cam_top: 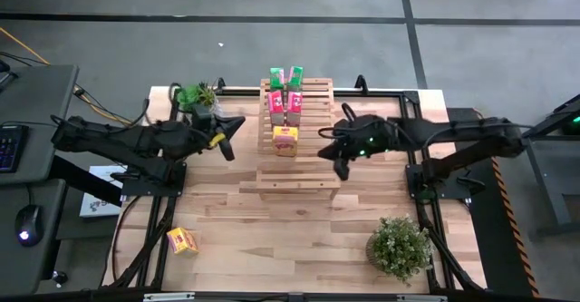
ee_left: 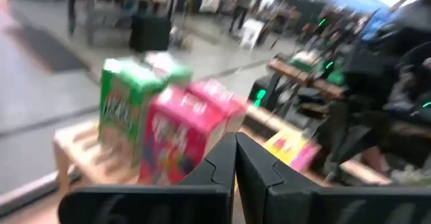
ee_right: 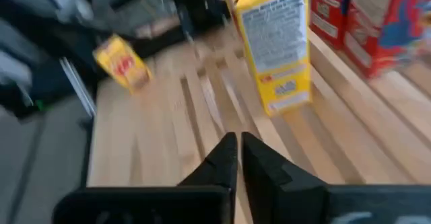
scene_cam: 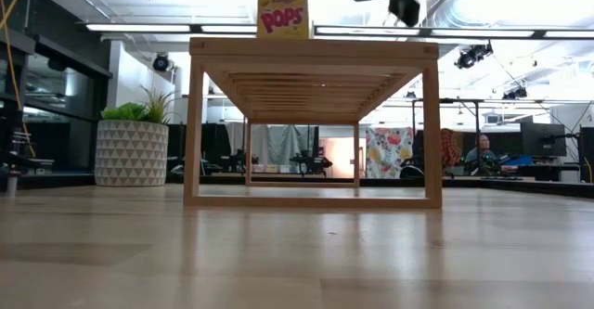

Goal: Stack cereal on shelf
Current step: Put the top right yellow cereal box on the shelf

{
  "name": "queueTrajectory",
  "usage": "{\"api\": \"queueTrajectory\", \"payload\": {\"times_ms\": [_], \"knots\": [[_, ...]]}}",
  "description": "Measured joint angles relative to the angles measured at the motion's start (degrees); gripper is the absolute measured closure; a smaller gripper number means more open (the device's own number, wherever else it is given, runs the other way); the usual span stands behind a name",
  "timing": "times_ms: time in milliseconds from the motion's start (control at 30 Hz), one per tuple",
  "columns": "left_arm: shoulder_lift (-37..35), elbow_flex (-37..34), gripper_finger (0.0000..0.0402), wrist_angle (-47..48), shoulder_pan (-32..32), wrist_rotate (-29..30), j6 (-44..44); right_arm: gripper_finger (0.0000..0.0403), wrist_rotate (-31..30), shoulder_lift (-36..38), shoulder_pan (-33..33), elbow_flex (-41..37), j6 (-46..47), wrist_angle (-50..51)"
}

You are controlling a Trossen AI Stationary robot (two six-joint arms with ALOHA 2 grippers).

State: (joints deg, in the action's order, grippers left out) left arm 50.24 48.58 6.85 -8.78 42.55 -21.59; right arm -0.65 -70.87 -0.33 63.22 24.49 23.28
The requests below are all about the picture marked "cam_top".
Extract succulent in triangle-patterned pot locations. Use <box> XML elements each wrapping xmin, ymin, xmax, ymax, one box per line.
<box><xmin>175</xmin><ymin>81</ymin><xmax>223</xmax><ymax>115</ymax></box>

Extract yellow cable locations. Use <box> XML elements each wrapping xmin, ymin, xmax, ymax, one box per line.
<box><xmin>0</xmin><ymin>26</ymin><xmax>133</xmax><ymax>126</ymax></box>

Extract yellow Corn Pops cereal box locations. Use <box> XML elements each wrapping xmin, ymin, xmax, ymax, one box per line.
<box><xmin>166</xmin><ymin>227</ymin><xmax>200</xmax><ymax>257</ymax></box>
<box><xmin>271</xmin><ymin>125</ymin><xmax>300</xmax><ymax>158</ymax></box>

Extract grey desk top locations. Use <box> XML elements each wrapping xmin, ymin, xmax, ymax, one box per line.
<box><xmin>0</xmin><ymin>64</ymin><xmax>79</xmax><ymax>185</ymax></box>
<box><xmin>0</xmin><ymin>179</ymin><xmax>67</xmax><ymax>297</ymax></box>

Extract bushy small-leaved potted plant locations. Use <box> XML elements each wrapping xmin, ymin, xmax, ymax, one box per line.
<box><xmin>364</xmin><ymin>215</ymin><xmax>434</xmax><ymax>285</ymax></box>

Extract black computer mouse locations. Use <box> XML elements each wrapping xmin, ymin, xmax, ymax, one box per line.
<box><xmin>14</xmin><ymin>204</ymin><xmax>44</xmax><ymax>248</ymax></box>

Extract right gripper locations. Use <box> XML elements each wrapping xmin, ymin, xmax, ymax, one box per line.
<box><xmin>317</xmin><ymin>114</ymin><xmax>401</xmax><ymax>182</ymax></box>

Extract black aluminium table frame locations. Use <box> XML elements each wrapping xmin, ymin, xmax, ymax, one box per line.
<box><xmin>101</xmin><ymin>86</ymin><xmax>488</xmax><ymax>297</ymax></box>

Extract black metal stand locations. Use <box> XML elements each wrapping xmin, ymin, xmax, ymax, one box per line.
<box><xmin>525</xmin><ymin>93</ymin><xmax>580</xmax><ymax>240</ymax></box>

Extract white printed cardboard box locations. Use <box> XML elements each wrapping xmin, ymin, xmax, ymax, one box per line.
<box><xmin>79</xmin><ymin>164</ymin><xmax>126</xmax><ymax>219</ymax></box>

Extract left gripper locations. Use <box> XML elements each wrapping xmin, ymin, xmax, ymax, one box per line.
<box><xmin>185</xmin><ymin>115</ymin><xmax>247</xmax><ymax>162</ymax></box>

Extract black computer keyboard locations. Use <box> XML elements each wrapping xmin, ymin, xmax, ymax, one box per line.
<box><xmin>0</xmin><ymin>123</ymin><xmax>29</xmax><ymax>174</ymax></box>

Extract green Apple Jacks cereal box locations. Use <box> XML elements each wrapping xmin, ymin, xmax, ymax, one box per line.
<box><xmin>269</xmin><ymin>67</ymin><xmax>285</xmax><ymax>92</ymax></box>
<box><xmin>285</xmin><ymin>65</ymin><xmax>305</xmax><ymax>93</ymax></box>

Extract black mat with hazard stripe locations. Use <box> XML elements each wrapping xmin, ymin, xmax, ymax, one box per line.
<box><xmin>446</xmin><ymin>106</ymin><xmax>540</xmax><ymax>297</ymax></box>

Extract wooden slatted shelf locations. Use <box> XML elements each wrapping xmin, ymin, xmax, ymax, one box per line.
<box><xmin>238</xmin><ymin>78</ymin><xmax>342</xmax><ymax>203</ymax></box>

